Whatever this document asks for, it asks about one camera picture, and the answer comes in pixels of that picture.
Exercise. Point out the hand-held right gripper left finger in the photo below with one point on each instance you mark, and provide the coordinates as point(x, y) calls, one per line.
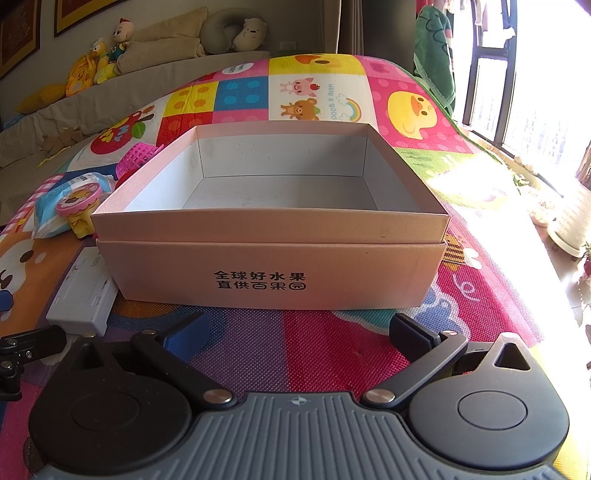
point(187, 333)

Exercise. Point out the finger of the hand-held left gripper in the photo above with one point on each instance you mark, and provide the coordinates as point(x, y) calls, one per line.
point(32, 341)
point(3, 304)

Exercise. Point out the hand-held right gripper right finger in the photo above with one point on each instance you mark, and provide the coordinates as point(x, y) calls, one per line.
point(407, 330)

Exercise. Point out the white power adapter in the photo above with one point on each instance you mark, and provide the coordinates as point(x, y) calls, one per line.
point(83, 295)

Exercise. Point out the yellow and pink toy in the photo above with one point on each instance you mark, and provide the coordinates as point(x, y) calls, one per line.
point(81, 198)

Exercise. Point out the pink cardboard box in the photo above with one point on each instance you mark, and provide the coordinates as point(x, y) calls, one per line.
point(277, 221)

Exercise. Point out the pink plastic basket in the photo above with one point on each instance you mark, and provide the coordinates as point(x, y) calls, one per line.
point(134, 159)

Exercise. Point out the colourful cartoon play mat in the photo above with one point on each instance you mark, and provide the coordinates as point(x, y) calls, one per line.
point(323, 341)

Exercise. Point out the brown plush toy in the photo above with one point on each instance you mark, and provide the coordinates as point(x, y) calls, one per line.
point(62, 141)

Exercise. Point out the white plant pot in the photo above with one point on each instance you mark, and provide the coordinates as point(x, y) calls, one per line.
point(572, 221)

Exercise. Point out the beige covered sofa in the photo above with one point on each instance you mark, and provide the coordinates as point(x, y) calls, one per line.
point(92, 97)

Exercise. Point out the yellow printed plush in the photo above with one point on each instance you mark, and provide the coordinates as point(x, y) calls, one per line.
point(81, 74)

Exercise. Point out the small duck plush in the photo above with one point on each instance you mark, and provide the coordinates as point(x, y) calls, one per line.
point(98, 48)

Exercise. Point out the green towel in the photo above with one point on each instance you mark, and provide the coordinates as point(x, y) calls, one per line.
point(434, 55)

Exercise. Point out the beige folded blanket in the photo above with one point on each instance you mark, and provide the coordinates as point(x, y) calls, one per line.
point(161, 46)

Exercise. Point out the red-haired plush doll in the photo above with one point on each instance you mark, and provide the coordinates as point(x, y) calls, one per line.
point(121, 36)

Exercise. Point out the grey bear neck pillow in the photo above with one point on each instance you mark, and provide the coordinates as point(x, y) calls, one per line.
point(217, 37)

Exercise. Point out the framed wall picture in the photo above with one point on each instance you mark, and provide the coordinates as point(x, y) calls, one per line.
point(78, 14)
point(18, 32)

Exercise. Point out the dark window frame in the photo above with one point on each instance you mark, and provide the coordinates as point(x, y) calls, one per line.
point(503, 69)

